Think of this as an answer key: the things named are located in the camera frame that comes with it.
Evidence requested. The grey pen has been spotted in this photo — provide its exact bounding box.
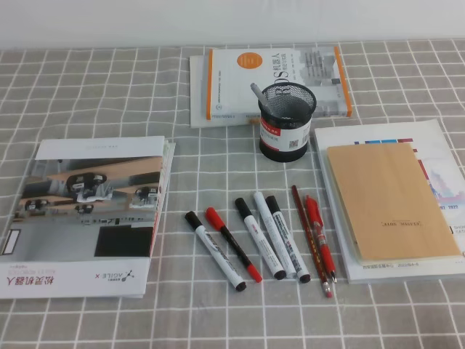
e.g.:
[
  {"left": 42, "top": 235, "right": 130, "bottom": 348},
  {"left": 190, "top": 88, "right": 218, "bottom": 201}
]
[{"left": 250, "top": 83, "right": 272, "bottom": 113}]

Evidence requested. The black mesh pen holder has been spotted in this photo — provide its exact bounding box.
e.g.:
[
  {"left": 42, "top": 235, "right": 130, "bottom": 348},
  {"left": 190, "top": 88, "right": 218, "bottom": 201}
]
[{"left": 258, "top": 82, "right": 317, "bottom": 163}]

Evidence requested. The red gel pen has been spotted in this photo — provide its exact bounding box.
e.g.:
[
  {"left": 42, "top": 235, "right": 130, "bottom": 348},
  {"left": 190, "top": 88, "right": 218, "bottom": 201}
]
[{"left": 305, "top": 196, "right": 337, "bottom": 283}]

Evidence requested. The all white marker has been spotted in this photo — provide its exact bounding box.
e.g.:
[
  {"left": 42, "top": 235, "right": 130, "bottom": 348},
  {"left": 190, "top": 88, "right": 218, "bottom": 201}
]
[{"left": 254, "top": 191, "right": 296, "bottom": 278}]

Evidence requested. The red black double-ended marker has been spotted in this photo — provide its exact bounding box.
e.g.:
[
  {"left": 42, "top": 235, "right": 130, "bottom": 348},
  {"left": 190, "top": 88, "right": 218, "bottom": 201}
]
[{"left": 206, "top": 207, "right": 262, "bottom": 283}]

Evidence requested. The grey label marker black cap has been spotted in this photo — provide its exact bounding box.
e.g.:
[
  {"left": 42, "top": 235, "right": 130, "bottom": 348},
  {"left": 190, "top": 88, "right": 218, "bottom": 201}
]
[{"left": 265, "top": 196, "right": 311, "bottom": 284}]

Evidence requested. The red pencil with eraser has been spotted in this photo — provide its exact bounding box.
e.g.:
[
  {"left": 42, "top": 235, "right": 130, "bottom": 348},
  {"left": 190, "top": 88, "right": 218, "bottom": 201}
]
[{"left": 291, "top": 185, "right": 333, "bottom": 298}]

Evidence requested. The black cap whiteboard marker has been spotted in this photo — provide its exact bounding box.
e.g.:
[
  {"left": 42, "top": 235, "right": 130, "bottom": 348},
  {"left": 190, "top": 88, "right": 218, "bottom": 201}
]
[{"left": 185, "top": 211, "right": 246, "bottom": 292}]

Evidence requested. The white marker black cap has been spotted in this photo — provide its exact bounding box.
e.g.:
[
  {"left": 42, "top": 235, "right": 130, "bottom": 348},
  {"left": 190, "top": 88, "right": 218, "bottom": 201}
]
[{"left": 235, "top": 198, "right": 286, "bottom": 280}]

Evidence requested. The white booklet under ROS book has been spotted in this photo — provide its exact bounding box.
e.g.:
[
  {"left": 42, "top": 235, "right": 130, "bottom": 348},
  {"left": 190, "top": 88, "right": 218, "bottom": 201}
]
[{"left": 189, "top": 55, "right": 260, "bottom": 128}]

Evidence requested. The white orange ROS book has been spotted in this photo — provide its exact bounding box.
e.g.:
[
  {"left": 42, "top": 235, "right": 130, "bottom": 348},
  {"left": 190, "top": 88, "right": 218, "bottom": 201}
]
[{"left": 204, "top": 47, "right": 352, "bottom": 123}]

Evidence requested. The robot brochure magazine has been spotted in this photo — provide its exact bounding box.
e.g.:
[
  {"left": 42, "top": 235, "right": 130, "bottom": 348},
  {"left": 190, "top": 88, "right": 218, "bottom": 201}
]
[{"left": 1, "top": 136, "right": 175, "bottom": 299}]

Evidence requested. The tan kraft notebook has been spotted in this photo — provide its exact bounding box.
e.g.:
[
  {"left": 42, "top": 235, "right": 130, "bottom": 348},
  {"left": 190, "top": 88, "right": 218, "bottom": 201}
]
[{"left": 326, "top": 143, "right": 460, "bottom": 262}]

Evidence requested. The large white catalogue book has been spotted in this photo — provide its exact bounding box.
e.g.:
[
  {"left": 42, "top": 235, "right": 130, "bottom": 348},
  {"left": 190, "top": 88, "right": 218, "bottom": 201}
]
[{"left": 314, "top": 120, "right": 464, "bottom": 284}]

